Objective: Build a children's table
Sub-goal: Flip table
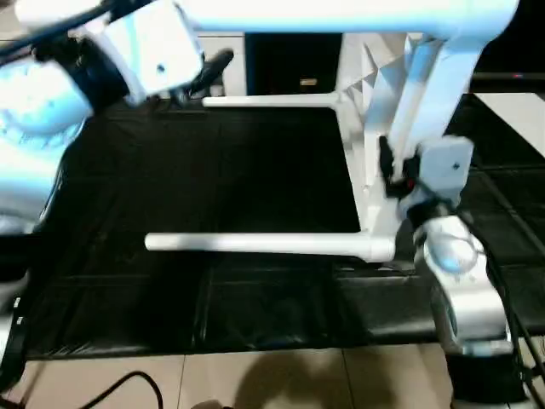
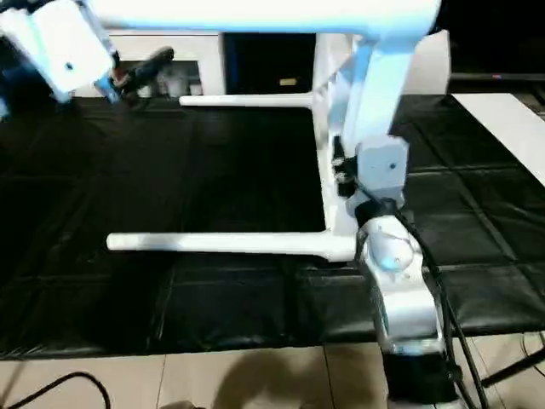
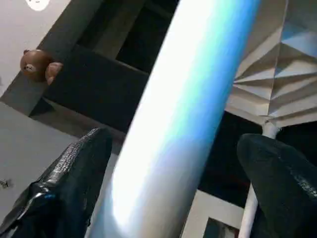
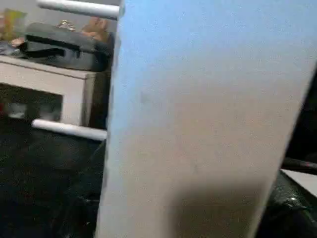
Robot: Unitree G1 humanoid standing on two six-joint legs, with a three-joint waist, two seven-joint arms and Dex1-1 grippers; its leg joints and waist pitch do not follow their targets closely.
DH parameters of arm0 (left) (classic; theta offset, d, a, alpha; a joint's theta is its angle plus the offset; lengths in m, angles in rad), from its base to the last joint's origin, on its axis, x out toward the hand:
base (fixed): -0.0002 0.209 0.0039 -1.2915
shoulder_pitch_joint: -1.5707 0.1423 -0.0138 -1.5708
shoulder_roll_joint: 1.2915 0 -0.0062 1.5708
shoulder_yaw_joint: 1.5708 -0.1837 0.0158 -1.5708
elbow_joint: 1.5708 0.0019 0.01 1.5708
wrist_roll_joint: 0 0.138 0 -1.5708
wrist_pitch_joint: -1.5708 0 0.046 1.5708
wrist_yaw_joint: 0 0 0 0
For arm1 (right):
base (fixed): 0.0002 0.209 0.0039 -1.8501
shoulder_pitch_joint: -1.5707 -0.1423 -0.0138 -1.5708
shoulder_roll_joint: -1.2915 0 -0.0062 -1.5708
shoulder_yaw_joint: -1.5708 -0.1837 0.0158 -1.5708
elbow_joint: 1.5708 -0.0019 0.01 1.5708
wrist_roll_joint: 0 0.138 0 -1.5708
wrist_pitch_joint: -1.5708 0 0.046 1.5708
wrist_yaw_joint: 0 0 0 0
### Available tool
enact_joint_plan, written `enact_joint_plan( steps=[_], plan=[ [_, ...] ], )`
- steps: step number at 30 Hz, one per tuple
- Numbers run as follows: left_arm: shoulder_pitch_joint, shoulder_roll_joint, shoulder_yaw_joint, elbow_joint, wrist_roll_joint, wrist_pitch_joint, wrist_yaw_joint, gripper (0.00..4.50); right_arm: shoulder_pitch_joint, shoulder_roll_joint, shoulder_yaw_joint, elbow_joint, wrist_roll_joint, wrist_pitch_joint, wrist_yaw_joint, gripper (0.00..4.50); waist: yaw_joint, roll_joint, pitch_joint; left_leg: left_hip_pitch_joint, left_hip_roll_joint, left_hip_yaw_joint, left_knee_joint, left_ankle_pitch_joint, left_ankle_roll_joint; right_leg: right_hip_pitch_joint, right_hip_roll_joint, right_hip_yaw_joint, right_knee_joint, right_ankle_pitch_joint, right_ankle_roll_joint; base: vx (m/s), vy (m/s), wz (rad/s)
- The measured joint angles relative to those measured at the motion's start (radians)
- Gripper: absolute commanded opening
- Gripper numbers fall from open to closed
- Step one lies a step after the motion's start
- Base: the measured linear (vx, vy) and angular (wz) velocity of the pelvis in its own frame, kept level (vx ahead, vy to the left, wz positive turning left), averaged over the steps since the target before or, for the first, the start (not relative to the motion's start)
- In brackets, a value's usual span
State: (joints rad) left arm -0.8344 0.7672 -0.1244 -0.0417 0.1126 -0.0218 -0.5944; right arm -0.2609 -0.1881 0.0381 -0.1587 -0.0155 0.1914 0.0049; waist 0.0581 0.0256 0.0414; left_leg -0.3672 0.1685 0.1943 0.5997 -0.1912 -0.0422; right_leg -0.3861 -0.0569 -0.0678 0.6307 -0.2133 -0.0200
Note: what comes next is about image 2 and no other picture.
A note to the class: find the white plastic table leg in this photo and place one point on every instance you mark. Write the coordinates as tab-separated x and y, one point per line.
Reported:
213	243
247	100
255	13

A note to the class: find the small white cup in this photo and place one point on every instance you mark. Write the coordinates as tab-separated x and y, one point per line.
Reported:
194	89

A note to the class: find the white sideboard cabinet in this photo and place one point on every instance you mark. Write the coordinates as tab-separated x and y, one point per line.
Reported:
208	64

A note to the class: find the black table mat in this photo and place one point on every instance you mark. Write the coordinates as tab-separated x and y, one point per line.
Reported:
170	170

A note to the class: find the black cabinet with gold label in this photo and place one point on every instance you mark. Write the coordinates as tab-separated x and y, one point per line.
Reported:
255	64

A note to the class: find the white flat board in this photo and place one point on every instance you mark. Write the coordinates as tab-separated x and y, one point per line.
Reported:
511	119

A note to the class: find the black stand leg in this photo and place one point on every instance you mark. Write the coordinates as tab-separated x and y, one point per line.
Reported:
511	370

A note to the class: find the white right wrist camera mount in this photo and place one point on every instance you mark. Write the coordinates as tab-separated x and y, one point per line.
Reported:
383	162

